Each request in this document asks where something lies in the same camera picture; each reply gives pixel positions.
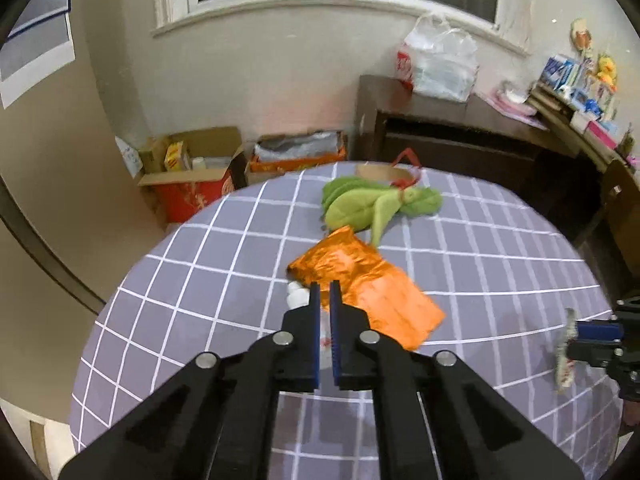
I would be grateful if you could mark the yellow plush duck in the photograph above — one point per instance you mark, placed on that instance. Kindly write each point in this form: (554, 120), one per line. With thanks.
(606, 72)

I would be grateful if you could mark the orange-rimmed cardboard box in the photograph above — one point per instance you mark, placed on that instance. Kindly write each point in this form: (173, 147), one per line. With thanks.
(295, 162)

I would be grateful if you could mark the green plush toy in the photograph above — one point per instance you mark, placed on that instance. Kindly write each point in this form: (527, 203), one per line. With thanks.
(350, 205)

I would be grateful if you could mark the red cardboard box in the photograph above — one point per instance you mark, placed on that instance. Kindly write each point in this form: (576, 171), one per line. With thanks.
(192, 200)

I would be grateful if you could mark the pink flat box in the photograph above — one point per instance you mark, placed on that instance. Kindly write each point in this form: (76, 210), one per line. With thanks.
(602, 132)

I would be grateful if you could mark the beige refrigerator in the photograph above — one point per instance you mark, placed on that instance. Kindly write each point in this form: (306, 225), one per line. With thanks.
(50, 185)

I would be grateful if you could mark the dark wooden cabinet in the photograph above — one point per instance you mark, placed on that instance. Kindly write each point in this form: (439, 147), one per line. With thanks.
(450, 135)

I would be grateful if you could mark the pink plastic packet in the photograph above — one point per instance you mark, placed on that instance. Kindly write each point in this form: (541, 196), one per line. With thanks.
(510, 105)

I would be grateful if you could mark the small white carton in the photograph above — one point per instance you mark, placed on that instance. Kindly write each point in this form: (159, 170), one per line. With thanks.
(129, 157)

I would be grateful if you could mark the wooden stepped shelf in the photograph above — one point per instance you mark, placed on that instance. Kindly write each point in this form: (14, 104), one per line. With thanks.
(560, 115)

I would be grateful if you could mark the white plastic bag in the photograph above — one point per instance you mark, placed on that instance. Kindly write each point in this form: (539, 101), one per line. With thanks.
(440, 65)

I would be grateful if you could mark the white tube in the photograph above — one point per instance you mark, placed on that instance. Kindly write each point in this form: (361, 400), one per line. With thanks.
(297, 297)

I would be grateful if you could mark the orange foil wrapper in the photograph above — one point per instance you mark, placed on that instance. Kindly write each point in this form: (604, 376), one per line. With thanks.
(380, 290)

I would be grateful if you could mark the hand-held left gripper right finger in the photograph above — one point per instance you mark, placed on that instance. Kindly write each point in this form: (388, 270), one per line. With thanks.
(336, 350)

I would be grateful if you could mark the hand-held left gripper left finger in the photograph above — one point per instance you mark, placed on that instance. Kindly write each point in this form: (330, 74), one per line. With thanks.
(315, 350)

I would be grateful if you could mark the blue white box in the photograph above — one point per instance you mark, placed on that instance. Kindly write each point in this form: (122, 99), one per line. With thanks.
(562, 72)

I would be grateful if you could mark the yellow small box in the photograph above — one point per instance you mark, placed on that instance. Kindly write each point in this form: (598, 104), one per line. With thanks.
(174, 156)

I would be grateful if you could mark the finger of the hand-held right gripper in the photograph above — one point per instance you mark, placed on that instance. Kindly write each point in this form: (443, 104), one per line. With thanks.
(595, 352)
(600, 331)

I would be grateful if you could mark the white red wrapper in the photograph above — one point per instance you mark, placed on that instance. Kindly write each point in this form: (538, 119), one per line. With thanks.
(564, 360)

